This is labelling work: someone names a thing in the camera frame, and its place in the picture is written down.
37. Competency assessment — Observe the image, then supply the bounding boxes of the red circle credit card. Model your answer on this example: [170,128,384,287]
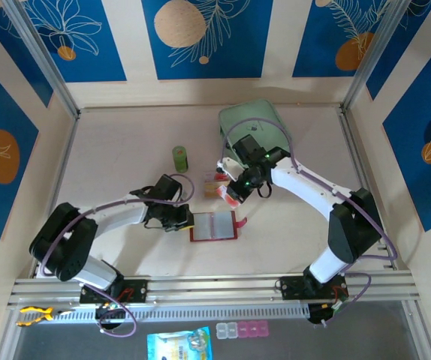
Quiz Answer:
[218,185,240,208]
[204,171,227,185]

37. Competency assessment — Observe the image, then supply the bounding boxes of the red card holder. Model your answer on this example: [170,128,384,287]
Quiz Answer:
[188,210,248,243]

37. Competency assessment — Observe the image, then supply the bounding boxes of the gold credit card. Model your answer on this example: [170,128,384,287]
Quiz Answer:
[203,182,222,199]

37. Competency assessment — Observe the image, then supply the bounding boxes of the green cylindrical container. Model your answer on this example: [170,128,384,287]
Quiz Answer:
[172,145,191,174]

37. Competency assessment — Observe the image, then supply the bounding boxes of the mint green zip pouch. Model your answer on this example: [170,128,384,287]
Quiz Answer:
[218,98,294,170]

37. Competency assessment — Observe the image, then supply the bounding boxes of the clear pill box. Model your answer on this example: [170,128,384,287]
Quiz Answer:
[215,321,238,341]

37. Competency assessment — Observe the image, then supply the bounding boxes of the blue printed packet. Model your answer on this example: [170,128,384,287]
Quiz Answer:
[146,325,215,360]

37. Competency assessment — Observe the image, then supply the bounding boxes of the pink pill box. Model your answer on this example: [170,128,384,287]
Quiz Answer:
[237,320,269,339]

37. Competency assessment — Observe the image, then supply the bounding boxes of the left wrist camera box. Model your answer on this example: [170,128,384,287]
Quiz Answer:
[153,175,182,202]

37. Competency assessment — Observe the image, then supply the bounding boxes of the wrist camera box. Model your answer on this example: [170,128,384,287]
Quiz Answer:
[153,175,182,202]
[235,135,264,166]

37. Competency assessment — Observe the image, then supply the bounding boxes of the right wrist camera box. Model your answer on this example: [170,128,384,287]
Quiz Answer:
[235,135,264,166]

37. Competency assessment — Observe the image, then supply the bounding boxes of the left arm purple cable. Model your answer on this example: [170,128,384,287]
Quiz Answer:
[38,173,195,338]

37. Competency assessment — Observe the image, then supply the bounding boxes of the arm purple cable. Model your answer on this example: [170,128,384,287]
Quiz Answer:
[38,173,195,338]
[219,118,399,328]

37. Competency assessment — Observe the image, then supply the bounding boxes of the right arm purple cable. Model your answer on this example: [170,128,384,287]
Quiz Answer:
[219,118,399,328]

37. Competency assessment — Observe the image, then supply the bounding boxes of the aluminium mounting rail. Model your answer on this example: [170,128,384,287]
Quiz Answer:
[7,271,421,308]

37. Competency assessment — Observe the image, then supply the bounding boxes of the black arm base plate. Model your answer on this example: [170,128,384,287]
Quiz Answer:
[79,279,149,305]
[279,275,350,302]

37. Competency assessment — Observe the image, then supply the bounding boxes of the grey slotted cable duct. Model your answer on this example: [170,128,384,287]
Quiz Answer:
[56,303,311,324]

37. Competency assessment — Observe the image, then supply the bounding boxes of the aluminium side rail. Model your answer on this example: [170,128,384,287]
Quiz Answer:
[337,106,399,271]
[31,112,80,278]

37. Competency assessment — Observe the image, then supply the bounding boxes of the black cable connector block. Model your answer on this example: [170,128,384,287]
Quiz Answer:
[95,304,128,333]
[307,302,339,326]

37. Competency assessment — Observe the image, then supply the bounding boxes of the yellow handled pliers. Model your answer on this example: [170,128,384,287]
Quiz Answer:
[16,305,76,327]

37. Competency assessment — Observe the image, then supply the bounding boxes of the aluminium frame post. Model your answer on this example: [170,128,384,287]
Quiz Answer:
[3,0,80,120]
[341,0,414,113]

